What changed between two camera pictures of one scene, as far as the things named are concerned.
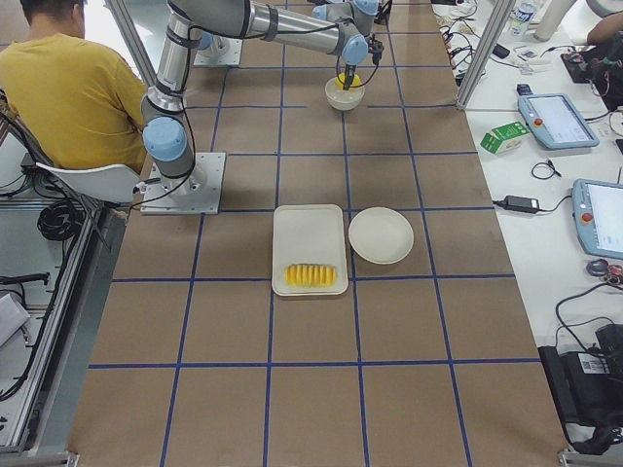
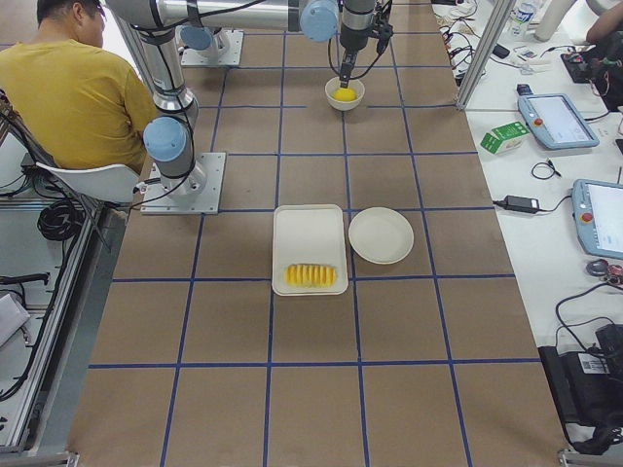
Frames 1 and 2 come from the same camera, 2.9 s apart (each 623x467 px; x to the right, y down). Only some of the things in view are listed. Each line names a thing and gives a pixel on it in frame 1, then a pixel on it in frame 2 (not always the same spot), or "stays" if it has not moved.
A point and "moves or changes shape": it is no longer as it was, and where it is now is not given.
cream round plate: [381, 235] stays
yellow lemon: [340, 81] moves or changes shape
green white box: [502, 136] stays
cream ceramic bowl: [343, 99] stays
